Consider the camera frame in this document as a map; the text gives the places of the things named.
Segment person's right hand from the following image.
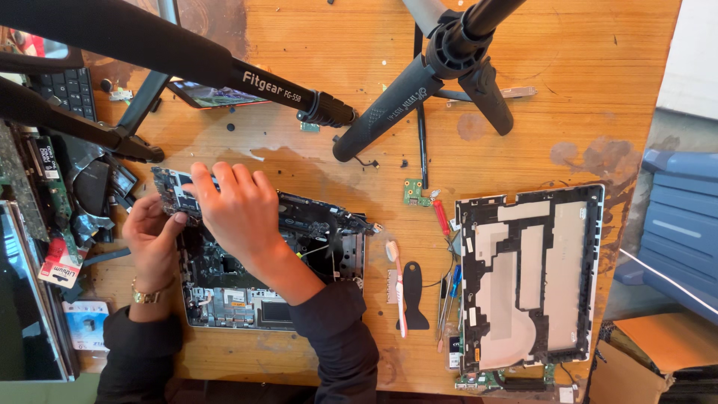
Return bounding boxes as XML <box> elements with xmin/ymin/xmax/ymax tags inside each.
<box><xmin>181</xmin><ymin>162</ymin><xmax>291</xmax><ymax>271</ymax></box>

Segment person's left hand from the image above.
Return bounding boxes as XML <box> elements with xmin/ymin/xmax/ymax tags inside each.
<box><xmin>122</xmin><ymin>193</ymin><xmax>189</xmax><ymax>281</ymax></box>

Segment dark laptop motherboard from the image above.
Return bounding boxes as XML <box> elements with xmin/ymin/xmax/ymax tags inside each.
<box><xmin>150</xmin><ymin>166</ymin><xmax>383</xmax><ymax>239</ymax></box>

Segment dark blue flat bar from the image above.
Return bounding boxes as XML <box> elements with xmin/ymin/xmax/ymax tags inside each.
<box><xmin>83</xmin><ymin>248</ymin><xmax>132</xmax><ymax>268</ymax></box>

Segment gold wristwatch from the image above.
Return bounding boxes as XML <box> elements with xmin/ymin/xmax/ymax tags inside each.
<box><xmin>130</xmin><ymin>275</ymin><xmax>176</xmax><ymax>305</ymax></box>

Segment heap of black laptop parts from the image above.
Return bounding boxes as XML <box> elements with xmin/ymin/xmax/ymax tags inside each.
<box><xmin>55</xmin><ymin>134</ymin><xmax>140</xmax><ymax>249</ymax></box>

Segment open laptop base chassis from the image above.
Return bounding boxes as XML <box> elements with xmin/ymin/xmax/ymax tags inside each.
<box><xmin>177</xmin><ymin>223</ymin><xmax>369</xmax><ymax>333</ymax></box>

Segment red white battery packet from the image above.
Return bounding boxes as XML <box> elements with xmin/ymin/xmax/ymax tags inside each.
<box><xmin>37</xmin><ymin>238</ymin><xmax>86</xmax><ymax>290</ymax></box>

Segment blue flash drive packet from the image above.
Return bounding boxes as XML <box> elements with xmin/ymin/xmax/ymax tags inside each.
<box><xmin>62</xmin><ymin>301</ymin><xmax>111</xmax><ymax>353</ymax></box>

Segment green memory board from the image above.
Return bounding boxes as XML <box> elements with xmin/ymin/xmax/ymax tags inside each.
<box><xmin>33</xmin><ymin>136</ymin><xmax>80</xmax><ymax>266</ymax></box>

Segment smartphone with red case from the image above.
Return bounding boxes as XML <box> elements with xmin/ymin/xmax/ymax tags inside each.
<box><xmin>166</xmin><ymin>80</ymin><xmax>271</xmax><ymax>110</ymax></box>

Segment laptop screen panel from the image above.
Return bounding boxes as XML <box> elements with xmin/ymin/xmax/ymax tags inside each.
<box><xmin>0</xmin><ymin>200</ymin><xmax>78</xmax><ymax>383</ymax></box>

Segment large green circuit board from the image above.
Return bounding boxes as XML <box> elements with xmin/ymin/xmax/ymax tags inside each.
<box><xmin>0</xmin><ymin>120</ymin><xmax>51</xmax><ymax>243</ymax></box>

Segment black keyboard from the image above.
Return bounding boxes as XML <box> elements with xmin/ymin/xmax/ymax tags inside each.
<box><xmin>27</xmin><ymin>67</ymin><xmax>98</xmax><ymax>122</ymax></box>

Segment small green circuit board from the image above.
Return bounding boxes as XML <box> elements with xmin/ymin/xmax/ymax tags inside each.
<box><xmin>403</xmin><ymin>178</ymin><xmax>434</xmax><ymax>208</ymax></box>

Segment pink white toothbrush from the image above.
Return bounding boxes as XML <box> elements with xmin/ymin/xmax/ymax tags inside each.
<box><xmin>385</xmin><ymin>239</ymin><xmax>408</xmax><ymax>339</ymax></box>

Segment large black tripod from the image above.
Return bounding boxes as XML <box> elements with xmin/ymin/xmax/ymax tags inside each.
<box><xmin>0</xmin><ymin>0</ymin><xmax>358</xmax><ymax>165</ymax></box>

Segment small black tripod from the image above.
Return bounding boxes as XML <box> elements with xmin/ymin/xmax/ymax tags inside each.
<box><xmin>331</xmin><ymin>0</ymin><xmax>528</xmax><ymax>164</ymax></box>

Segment thin black rod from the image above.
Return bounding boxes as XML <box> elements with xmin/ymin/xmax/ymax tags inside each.
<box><xmin>413</xmin><ymin>22</ymin><xmax>430</xmax><ymax>190</ymax></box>

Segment black plastic scraper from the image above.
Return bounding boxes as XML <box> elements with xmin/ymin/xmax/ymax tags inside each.
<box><xmin>395</xmin><ymin>261</ymin><xmax>431</xmax><ymax>331</ymax></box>

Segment metal tweezers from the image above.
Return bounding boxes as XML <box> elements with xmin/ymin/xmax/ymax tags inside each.
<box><xmin>435</xmin><ymin>272</ymin><xmax>453</xmax><ymax>342</ymax></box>

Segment long green circuit board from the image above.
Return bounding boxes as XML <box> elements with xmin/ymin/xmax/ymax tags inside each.
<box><xmin>454</xmin><ymin>364</ymin><xmax>557</xmax><ymax>392</ymax></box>

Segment white laptop bottom cover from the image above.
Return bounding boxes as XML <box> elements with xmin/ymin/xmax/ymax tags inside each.
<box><xmin>453</xmin><ymin>183</ymin><xmax>606</xmax><ymax>375</ymax></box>

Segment brown cardboard box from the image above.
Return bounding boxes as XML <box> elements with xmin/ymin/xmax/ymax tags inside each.
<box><xmin>585</xmin><ymin>312</ymin><xmax>718</xmax><ymax>404</ymax></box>

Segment blue plastic crate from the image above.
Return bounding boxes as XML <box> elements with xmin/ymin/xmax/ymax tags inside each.
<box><xmin>613</xmin><ymin>148</ymin><xmax>718</xmax><ymax>325</ymax></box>

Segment red handled screwdriver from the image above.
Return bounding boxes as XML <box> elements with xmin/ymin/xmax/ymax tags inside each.
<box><xmin>431</xmin><ymin>199</ymin><xmax>452</xmax><ymax>237</ymax></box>

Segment blue handled screwdriver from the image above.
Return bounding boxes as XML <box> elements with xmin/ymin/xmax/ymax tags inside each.
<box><xmin>442</xmin><ymin>264</ymin><xmax>462</xmax><ymax>339</ymax></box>

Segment white cable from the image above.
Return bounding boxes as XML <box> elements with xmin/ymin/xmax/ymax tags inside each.
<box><xmin>619</xmin><ymin>248</ymin><xmax>718</xmax><ymax>302</ymax></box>

